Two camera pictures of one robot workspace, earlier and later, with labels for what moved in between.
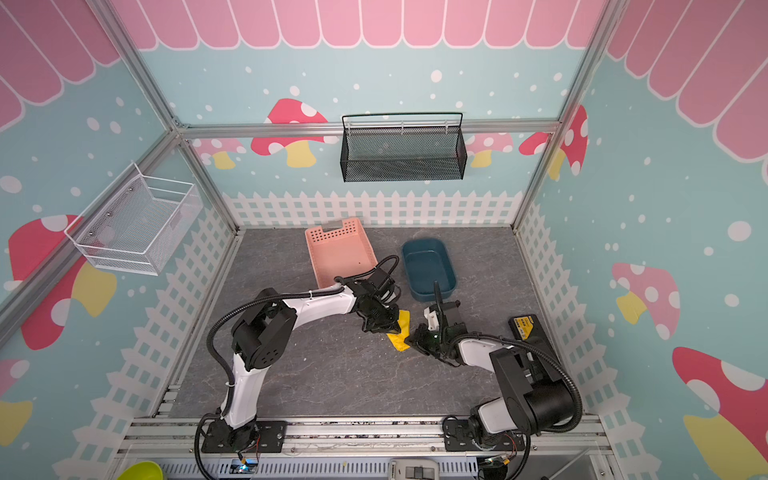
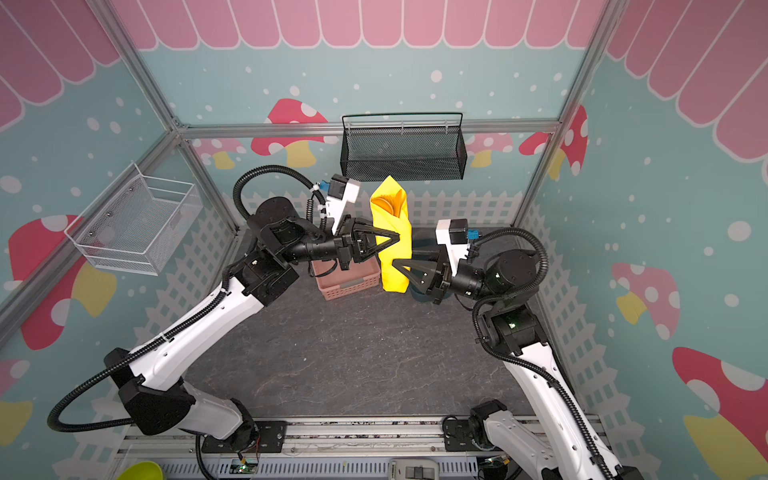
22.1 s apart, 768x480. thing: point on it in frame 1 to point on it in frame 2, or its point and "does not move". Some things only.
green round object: [142, 470] does not move
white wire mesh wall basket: [139, 225] does not move
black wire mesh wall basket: [403, 154] does not move
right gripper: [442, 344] to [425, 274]
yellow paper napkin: [398, 339] to [390, 208]
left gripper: [390, 325] to [358, 246]
